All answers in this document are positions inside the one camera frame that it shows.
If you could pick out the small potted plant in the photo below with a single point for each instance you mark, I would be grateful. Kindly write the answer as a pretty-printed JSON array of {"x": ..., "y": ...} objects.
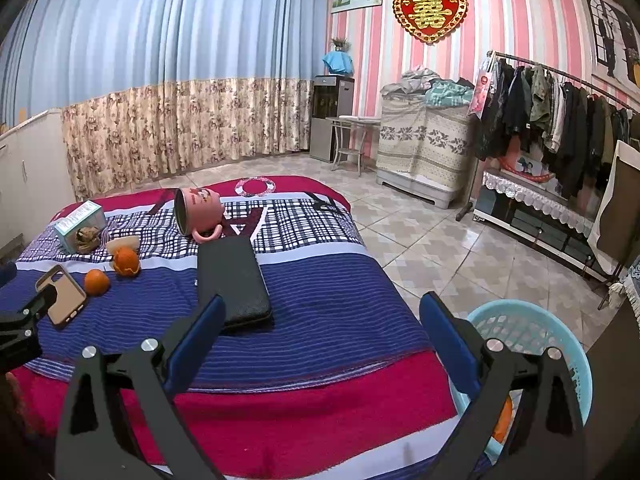
[{"x": 340, "y": 45}]

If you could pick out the pink mug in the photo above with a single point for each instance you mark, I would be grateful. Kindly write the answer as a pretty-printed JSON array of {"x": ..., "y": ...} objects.
[{"x": 200, "y": 207}]

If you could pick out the brown board white frame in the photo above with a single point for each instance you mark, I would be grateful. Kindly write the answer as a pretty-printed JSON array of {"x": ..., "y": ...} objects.
[{"x": 620, "y": 200}]

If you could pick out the teal folded cloth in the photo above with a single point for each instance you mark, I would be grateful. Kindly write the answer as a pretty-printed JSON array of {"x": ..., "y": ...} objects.
[{"x": 447, "y": 92}]

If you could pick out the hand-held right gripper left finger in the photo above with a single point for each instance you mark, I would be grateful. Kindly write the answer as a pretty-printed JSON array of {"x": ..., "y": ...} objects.
[{"x": 197, "y": 340}]

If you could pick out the white tissue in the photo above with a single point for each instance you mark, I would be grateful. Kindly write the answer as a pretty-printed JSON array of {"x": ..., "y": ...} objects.
[{"x": 122, "y": 242}]

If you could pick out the blue grey fringed cloth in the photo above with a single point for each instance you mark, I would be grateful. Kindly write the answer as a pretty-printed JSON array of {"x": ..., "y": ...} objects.
[{"x": 632, "y": 272}]

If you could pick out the black leather wallet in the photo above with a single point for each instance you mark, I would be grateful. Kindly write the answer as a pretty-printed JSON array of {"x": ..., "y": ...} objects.
[{"x": 232, "y": 280}]

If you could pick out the metal clothes rack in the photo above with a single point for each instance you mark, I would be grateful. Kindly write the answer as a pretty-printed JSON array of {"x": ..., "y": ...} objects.
[{"x": 467, "y": 208}]

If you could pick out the metal frame stool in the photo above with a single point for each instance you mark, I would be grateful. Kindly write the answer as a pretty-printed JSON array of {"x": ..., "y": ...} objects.
[{"x": 357, "y": 121}]

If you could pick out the phone in beige case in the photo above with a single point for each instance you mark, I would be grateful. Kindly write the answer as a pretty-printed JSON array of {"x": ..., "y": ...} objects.
[{"x": 65, "y": 300}]

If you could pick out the blue covered water bottle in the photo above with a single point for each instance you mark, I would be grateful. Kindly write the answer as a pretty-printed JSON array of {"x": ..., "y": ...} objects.
[{"x": 338, "y": 62}]

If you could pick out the dark glass low cabinet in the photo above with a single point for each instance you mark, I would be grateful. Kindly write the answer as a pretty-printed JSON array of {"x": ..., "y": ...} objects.
[{"x": 540, "y": 230}]

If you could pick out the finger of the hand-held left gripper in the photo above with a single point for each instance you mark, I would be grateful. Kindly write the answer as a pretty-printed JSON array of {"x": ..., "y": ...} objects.
[
  {"x": 6, "y": 275},
  {"x": 27, "y": 312}
]

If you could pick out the blue and floral curtain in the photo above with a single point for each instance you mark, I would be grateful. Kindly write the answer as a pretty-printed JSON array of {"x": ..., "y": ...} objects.
[{"x": 175, "y": 60}]

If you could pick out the black white wall poster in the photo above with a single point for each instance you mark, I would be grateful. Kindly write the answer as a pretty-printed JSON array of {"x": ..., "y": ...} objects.
[{"x": 607, "y": 35}]

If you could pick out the light blue plastic basket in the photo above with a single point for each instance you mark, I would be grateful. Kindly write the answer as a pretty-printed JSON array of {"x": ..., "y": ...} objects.
[{"x": 530, "y": 320}]

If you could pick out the grey water dispenser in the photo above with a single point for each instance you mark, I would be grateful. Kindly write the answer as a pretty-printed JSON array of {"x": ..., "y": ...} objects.
[{"x": 330, "y": 120}]

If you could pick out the peeled orange fruit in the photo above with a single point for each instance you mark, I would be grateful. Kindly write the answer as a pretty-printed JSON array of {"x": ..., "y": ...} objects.
[{"x": 126, "y": 262}]

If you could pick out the cartoon printed board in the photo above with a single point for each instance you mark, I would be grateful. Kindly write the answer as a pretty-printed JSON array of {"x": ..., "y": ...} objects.
[{"x": 527, "y": 167}]

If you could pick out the person's left forearm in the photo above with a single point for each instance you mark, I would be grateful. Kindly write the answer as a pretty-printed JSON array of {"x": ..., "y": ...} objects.
[{"x": 15, "y": 410}]

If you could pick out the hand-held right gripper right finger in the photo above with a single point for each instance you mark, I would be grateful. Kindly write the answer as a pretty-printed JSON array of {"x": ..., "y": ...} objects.
[{"x": 445, "y": 340}]

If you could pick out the white lace cloth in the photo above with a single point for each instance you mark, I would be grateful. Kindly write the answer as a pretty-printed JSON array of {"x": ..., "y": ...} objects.
[{"x": 525, "y": 192}]

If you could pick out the crumpled brown paper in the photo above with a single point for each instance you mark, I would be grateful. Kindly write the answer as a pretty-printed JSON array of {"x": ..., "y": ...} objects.
[{"x": 89, "y": 240}]

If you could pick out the pink hanging bag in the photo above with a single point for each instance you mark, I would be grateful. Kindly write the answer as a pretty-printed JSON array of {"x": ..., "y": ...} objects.
[{"x": 482, "y": 90}]

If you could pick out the row of hanging clothes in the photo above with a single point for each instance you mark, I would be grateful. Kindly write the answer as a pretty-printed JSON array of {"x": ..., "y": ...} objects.
[{"x": 575, "y": 125}]

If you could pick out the grey clothes pile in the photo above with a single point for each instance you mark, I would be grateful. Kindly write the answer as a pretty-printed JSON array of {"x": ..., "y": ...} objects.
[{"x": 407, "y": 82}]

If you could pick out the red gold heart decoration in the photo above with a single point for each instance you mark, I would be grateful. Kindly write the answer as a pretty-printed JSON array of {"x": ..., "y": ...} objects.
[{"x": 430, "y": 10}]

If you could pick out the white cabinet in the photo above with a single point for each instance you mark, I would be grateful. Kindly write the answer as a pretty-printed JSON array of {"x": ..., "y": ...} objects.
[{"x": 30, "y": 170}]

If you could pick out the patterned beige cabinet cover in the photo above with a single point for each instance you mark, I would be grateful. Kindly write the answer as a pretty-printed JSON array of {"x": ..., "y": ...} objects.
[{"x": 425, "y": 135}]

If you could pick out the dark brown furniture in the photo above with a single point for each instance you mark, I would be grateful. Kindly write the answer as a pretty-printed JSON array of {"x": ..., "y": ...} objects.
[{"x": 615, "y": 410}]

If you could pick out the light blue tissue box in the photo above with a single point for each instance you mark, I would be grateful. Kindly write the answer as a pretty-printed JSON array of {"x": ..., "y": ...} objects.
[{"x": 75, "y": 220}]

